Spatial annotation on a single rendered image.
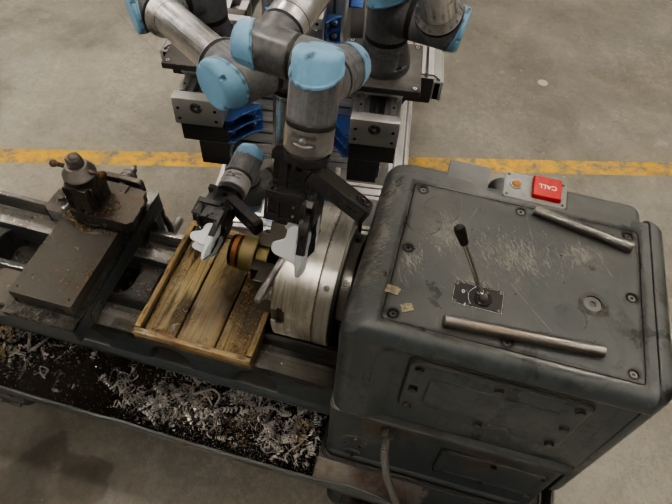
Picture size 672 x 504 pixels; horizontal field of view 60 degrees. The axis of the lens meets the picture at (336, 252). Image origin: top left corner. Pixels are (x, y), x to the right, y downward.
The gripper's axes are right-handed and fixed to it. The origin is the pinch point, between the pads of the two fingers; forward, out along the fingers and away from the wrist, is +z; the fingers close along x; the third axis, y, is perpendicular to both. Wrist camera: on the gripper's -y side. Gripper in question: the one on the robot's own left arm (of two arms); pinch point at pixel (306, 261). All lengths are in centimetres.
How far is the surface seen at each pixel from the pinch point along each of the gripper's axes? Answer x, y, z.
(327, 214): -24.2, 1.9, 4.2
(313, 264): -13.5, 1.3, 9.9
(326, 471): -19, -9, 80
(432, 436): -13, -31, 48
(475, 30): -332, -24, 23
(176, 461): -42, 46, 129
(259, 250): -24.1, 15.9, 17.2
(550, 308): -12.6, -43.9, 5.9
